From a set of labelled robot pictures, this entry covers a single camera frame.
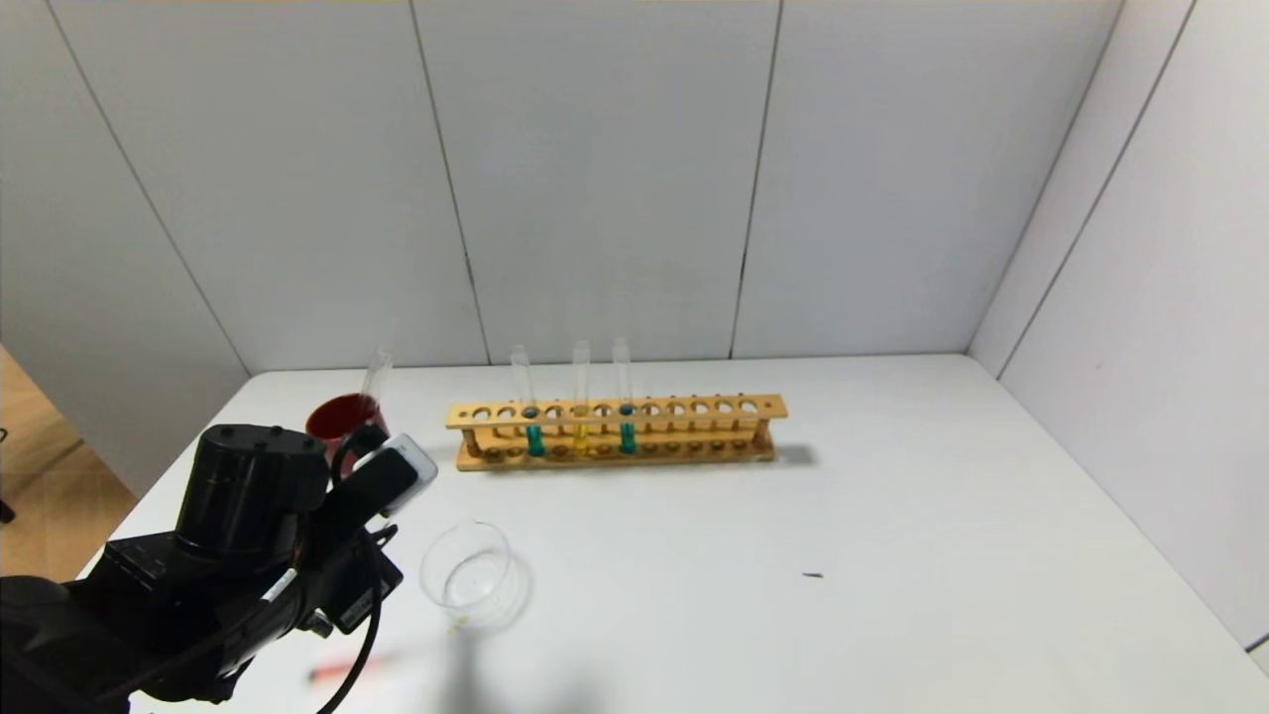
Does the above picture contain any test tube with red liquid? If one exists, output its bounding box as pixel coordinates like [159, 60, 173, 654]
[307, 645, 447, 687]

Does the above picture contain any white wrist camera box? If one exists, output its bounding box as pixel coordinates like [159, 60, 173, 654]
[337, 428, 439, 541]

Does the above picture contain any clear glass beaker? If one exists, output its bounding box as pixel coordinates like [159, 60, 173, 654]
[419, 520, 533, 636]

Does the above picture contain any empty clear glass tube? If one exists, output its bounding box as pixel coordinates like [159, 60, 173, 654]
[361, 346, 396, 403]

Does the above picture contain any test tube with blue-green liquid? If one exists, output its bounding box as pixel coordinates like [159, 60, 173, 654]
[510, 344, 546, 458]
[612, 336, 637, 456]

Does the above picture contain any braided black cable white band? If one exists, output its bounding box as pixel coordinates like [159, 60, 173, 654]
[99, 567, 300, 700]

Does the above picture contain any test tube with yellow liquid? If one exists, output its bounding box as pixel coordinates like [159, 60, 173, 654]
[571, 340, 592, 456]

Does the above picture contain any dark red cup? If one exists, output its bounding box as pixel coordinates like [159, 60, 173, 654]
[306, 394, 390, 467]

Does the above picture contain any thin black camera cable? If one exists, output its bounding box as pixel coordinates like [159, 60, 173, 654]
[315, 531, 388, 714]

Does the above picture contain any wooden test tube rack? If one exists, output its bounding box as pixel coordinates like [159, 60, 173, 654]
[445, 394, 789, 473]

